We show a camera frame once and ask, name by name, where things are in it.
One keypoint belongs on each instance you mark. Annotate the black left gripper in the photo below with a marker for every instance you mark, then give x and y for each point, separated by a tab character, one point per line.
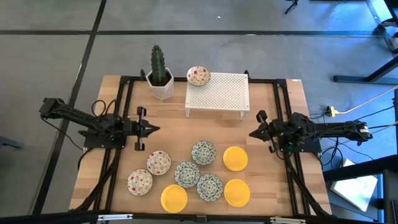
132	127

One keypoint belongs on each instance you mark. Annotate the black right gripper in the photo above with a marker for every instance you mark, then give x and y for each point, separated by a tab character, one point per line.
273	132

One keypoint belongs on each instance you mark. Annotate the red floral bowl green outside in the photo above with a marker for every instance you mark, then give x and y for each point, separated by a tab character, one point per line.
139	182
198	75
158	162

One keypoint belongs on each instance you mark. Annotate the yellow mini bowl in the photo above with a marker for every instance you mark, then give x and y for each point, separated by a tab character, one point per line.
173	198
235	158
237	193

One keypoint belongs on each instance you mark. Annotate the blue floral bowl teal outside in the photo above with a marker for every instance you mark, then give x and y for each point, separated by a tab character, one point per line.
210	187
203	152
186	174

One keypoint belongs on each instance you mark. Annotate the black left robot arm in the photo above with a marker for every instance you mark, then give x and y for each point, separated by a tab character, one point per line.
93	123

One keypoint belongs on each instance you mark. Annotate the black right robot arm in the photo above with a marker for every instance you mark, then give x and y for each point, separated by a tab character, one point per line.
335	128

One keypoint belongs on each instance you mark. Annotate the white hexagonal plant pot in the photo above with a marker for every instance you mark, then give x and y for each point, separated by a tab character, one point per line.
163	91

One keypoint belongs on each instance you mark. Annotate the white perforated metal rack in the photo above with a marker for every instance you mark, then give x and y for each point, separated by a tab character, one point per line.
224	93

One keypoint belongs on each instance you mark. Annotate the green cactus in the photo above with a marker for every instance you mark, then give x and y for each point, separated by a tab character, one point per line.
158	63

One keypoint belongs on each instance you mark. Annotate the yellow power plug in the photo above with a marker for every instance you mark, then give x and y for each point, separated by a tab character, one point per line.
331	111

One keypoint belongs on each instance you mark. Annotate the dark side table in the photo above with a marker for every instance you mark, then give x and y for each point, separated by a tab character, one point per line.
357	170

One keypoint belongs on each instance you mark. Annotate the white flat panel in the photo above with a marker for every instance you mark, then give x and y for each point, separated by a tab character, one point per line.
354	186

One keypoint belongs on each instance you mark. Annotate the black tripod leg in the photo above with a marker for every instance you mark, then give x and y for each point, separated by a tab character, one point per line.
291	5

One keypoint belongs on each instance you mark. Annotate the dark grey floor object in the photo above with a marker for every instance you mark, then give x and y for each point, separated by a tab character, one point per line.
9	143

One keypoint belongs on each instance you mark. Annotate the grey metal table foot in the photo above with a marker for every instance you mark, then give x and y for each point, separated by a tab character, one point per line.
389	42

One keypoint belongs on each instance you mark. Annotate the black aluminium table frame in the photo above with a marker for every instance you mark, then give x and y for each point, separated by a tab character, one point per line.
264	81

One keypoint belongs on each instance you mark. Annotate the silver metal bracket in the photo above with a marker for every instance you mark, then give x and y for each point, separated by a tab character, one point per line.
115	216
287	220

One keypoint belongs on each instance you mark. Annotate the black desk leg frame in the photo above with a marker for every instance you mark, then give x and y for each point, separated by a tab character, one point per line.
351	79

